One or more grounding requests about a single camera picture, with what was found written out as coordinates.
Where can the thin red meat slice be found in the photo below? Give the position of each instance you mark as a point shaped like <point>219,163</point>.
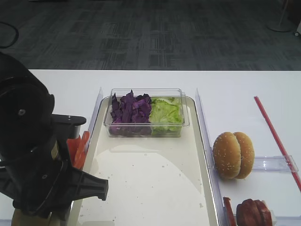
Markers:
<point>230,215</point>

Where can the left clear divider wall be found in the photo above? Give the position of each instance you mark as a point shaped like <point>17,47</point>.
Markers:
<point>94,118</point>

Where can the brown meat patty stack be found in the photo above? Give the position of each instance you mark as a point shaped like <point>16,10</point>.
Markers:
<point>253,213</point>

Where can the white stand base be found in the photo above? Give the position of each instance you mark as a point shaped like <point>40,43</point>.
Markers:
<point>283,24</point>

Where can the sesame bun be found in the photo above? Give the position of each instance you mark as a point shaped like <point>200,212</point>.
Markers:
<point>227,155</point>
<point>247,154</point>

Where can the right clear divider wall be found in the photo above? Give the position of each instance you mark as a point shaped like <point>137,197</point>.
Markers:
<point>213,180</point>

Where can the right tomato slice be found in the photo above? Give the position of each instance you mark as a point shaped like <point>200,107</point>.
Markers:
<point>80,155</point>

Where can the right sesame top bun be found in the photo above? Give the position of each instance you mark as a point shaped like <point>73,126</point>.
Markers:
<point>247,154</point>

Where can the tomato slice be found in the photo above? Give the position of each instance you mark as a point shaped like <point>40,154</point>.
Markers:
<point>73,145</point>
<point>80,155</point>

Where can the clear top bun track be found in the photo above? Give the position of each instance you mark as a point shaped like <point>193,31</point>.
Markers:
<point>283,164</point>

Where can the left sesame top bun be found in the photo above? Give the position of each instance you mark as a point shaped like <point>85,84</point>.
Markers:
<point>227,155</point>

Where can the clear patty track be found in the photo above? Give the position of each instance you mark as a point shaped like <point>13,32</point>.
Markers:
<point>286,221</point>

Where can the left tomato slice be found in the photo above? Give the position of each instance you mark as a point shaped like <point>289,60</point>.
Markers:
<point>73,145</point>

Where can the purple cabbage leaves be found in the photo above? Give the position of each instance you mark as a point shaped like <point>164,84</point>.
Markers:
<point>131,109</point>

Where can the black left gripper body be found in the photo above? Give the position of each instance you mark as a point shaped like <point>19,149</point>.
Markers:
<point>45,180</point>

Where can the clear divider wall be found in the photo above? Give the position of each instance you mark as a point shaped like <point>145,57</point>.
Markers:
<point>94,118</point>
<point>213,180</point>

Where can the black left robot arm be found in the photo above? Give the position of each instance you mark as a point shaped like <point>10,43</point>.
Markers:
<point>26,113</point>

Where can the green lettuce leaves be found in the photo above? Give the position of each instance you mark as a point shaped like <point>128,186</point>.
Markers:
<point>166,110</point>

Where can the white metal serving tray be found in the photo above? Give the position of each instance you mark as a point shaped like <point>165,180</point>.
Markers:
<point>153,181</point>

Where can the clear plastic salad container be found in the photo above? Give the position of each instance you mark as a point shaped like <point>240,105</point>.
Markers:
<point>146,129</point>

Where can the right red rail strip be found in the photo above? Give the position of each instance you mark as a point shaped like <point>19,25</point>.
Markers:
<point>279,143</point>

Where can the white patty pusher block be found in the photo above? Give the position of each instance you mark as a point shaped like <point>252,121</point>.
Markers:
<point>272,212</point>

